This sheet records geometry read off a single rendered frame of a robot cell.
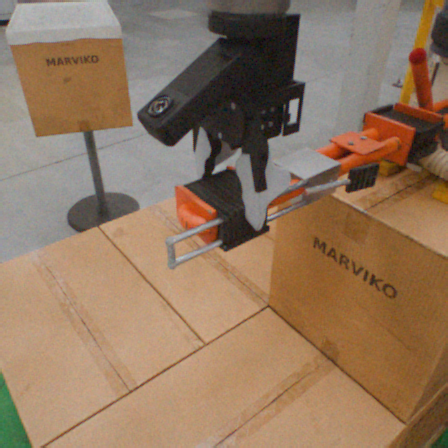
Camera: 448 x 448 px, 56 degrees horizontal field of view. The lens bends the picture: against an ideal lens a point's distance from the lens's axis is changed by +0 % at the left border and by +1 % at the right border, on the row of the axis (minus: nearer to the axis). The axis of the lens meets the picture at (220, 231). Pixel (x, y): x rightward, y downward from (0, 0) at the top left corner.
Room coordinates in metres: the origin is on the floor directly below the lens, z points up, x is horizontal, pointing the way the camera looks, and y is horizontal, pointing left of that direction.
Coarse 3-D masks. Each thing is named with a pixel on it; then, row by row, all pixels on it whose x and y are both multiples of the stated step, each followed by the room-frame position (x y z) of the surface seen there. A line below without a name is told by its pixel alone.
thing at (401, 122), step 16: (368, 112) 0.64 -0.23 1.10; (384, 112) 0.66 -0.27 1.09; (400, 112) 0.66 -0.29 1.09; (416, 112) 0.65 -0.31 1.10; (432, 112) 0.63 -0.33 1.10; (368, 128) 0.62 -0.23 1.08; (384, 128) 0.60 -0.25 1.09; (400, 128) 0.58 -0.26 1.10; (416, 128) 0.60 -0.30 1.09; (432, 128) 0.58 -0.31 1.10; (416, 144) 0.58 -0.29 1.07; (432, 144) 0.60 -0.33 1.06; (400, 160) 0.57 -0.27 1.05; (416, 160) 0.57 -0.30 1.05
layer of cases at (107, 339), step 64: (64, 256) 0.95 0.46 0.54; (128, 256) 0.95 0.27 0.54; (256, 256) 0.95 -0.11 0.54; (0, 320) 0.70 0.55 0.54; (64, 320) 0.70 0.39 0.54; (128, 320) 0.70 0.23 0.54; (192, 320) 0.70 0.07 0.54; (256, 320) 0.70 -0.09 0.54; (64, 384) 0.52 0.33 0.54; (128, 384) 0.52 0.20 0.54; (192, 384) 0.52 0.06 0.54; (256, 384) 0.52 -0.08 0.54; (320, 384) 0.52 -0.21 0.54
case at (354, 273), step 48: (336, 192) 0.65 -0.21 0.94; (384, 192) 0.65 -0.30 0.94; (432, 192) 0.65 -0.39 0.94; (288, 240) 0.72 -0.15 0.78; (336, 240) 0.62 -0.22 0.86; (384, 240) 0.55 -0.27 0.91; (432, 240) 0.51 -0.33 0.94; (288, 288) 0.70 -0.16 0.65; (336, 288) 0.61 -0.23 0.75; (384, 288) 0.53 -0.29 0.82; (432, 288) 0.48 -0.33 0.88; (336, 336) 0.59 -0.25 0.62; (384, 336) 0.51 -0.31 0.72; (432, 336) 0.45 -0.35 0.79; (384, 384) 0.49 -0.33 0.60; (432, 384) 0.46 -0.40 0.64
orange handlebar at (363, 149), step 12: (444, 120) 0.65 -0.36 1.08; (348, 132) 0.59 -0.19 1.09; (360, 132) 0.60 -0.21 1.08; (372, 132) 0.60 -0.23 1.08; (336, 144) 0.56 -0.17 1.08; (348, 144) 0.55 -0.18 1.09; (360, 144) 0.55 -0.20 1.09; (372, 144) 0.55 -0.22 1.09; (384, 144) 0.55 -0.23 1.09; (396, 144) 0.57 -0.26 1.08; (336, 156) 0.55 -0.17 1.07; (348, 156) 0.52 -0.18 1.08; (360, 156) 0.52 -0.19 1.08; (372, 156) 0.53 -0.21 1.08; (384, 156) 0.56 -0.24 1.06; (348, 168) 0.50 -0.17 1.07; (300, 192) 0.45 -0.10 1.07; (276, 204) 0.42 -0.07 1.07; (180, 216) 0.38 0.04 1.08; (192, 216) 0.38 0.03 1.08
